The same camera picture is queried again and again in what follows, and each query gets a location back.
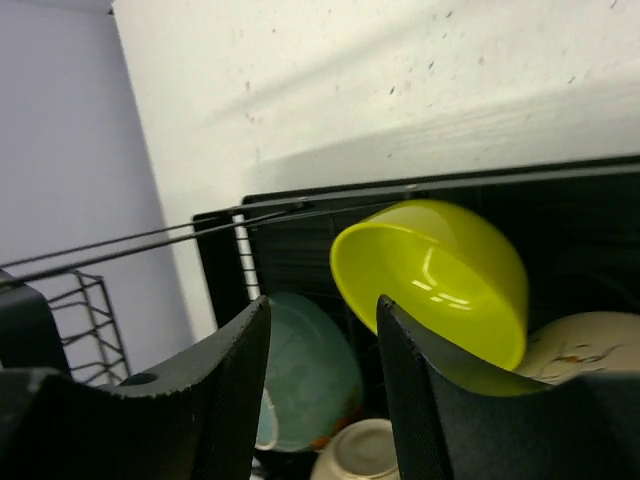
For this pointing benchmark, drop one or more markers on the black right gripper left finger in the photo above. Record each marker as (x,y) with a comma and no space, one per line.
(192,416)

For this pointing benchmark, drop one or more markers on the black plastic drain tray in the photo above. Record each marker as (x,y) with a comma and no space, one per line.
(575,225)

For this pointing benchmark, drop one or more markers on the yellow green bowl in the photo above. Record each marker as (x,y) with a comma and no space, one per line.
(452,270)

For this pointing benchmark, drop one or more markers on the black wire dish rack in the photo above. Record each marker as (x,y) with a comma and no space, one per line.
(100,300)

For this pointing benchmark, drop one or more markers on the tan wooden bowl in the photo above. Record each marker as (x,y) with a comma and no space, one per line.
(363,450)

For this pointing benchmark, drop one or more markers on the teal glazed bowl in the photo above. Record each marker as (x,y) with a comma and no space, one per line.
(313,386)

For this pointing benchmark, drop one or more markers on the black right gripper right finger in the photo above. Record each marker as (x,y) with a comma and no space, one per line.
(456,416)

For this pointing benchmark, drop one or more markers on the cream floral bowl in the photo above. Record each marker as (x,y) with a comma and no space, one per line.
(580,344)

